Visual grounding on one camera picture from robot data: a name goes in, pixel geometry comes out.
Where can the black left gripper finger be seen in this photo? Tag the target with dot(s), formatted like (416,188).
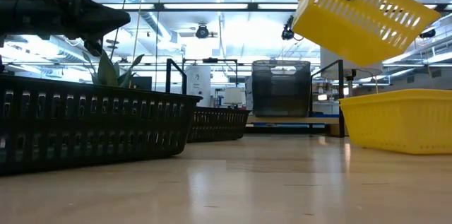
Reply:
(102,20)

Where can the yellow slotted plastic basket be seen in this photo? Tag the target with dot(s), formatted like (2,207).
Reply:
(399,125)
(353,29)

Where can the black slotted plastic basket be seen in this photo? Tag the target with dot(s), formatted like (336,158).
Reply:
(99,132)
(219,125)

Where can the grey translucent plastic bin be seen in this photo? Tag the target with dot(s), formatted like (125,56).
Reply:
(280,93)

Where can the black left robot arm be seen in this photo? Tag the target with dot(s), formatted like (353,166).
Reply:
(28,17)

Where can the wooden shelf black metal legs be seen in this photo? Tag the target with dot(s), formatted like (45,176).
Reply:
(293,120)

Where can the snake plant in white pot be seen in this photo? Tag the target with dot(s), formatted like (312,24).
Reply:
(107,70)

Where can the black background monitor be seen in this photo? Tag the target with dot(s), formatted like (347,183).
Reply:
(143,83)

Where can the black overhead crossbar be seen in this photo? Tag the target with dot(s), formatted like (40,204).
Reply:
(201,6)

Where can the round black ceiling fixture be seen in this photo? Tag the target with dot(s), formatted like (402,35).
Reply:
(202,31)

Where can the white canister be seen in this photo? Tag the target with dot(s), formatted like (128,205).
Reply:
(197,86)

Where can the black overhead camera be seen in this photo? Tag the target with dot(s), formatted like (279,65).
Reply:
(286,33)

